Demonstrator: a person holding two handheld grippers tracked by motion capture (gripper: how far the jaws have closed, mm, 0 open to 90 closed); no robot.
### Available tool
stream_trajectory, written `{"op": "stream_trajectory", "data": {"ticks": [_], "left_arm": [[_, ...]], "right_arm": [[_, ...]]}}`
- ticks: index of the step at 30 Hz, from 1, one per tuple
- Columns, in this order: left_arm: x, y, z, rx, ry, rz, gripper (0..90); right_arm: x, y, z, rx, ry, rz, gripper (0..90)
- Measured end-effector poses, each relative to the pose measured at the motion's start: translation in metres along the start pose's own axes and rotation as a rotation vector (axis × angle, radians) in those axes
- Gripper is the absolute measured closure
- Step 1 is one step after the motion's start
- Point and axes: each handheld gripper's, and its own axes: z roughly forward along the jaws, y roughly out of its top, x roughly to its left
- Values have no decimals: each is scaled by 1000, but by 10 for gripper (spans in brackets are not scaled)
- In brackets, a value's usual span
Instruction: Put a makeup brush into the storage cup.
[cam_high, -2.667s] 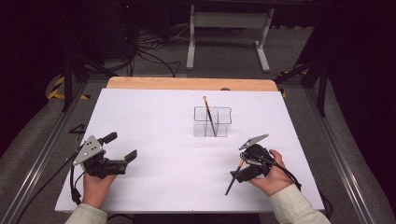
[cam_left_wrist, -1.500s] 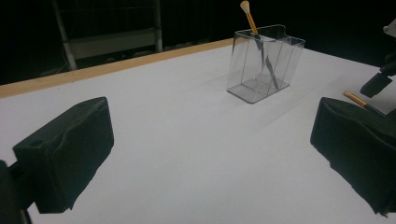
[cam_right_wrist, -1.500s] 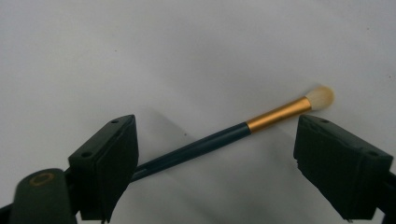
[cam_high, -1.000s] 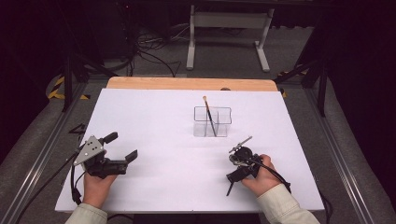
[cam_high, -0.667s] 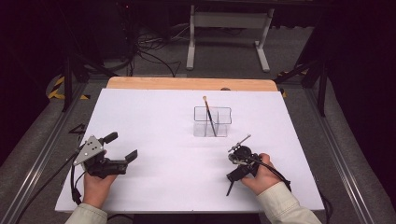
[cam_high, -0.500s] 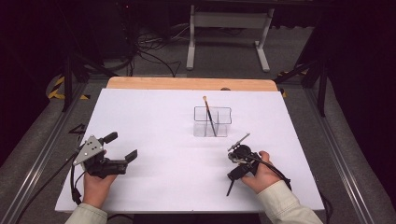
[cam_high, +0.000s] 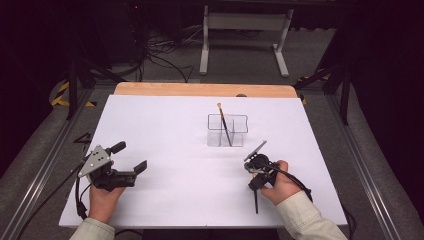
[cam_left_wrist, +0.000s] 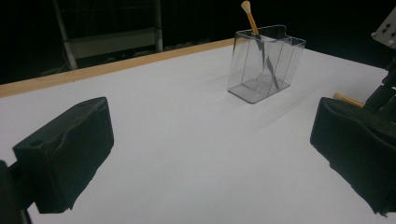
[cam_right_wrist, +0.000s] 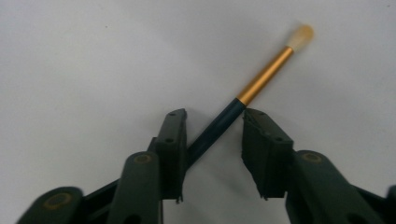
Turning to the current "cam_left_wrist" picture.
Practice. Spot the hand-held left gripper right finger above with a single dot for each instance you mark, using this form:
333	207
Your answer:
358	155

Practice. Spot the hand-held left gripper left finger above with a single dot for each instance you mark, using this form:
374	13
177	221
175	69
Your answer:
65	155

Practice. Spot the clear plastic organizer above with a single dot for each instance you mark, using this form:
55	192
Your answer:
264	65

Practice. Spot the wooden table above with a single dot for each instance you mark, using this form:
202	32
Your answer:
93	71

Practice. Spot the white metal stand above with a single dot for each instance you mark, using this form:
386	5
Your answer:
109	40

